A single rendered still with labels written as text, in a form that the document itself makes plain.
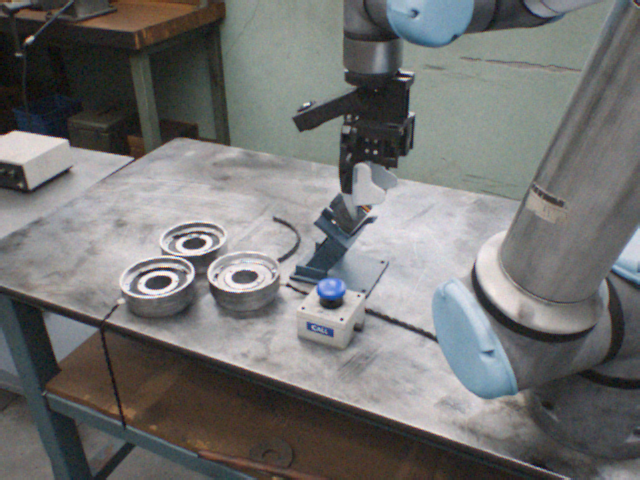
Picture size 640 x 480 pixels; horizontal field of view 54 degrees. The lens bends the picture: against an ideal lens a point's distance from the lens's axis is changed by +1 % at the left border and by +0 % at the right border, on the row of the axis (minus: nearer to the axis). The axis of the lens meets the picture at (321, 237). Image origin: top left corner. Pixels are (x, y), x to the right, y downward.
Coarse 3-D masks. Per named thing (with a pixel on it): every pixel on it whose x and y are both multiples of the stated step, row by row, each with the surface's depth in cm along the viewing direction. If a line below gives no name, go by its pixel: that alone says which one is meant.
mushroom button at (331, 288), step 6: (324, 282) 82; (330, 282) 82; (336, 282) 82; (342, 282) 82; (318, 288) 81; (324, 288) 81; (330, 288) 81; (336, 288) 81; (342, 288) 81; (318, 294) 81; (324, 294) 80; (330, 294) 80; (336, 294) 80; (342, 294) 81; (330, 300) 82
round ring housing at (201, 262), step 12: (180, 228) 102; (192, 228) 103; (204, 228) 103; (216, 228) 102; (168, 240) 100; (180, 240) 100; (192, 240) 101; (204, 240) 100; (168, 252) 95; (192, 252) 97; (204, 252) 95; (216, 252) 96; (192, 264) 95; (204, 264) 95
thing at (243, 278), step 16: (224, 256) 94; (240, 256) 95; (256, 256) 95; (208, 272) 90; (240, 272) 93; (256, 272) 92; (272, 272) 92; (224, 288) 87; (240, 288) 89; (256, 288) 87; (272, 288) 88; (224, 304) 89; (240, 304) 87; (256, 304) 88
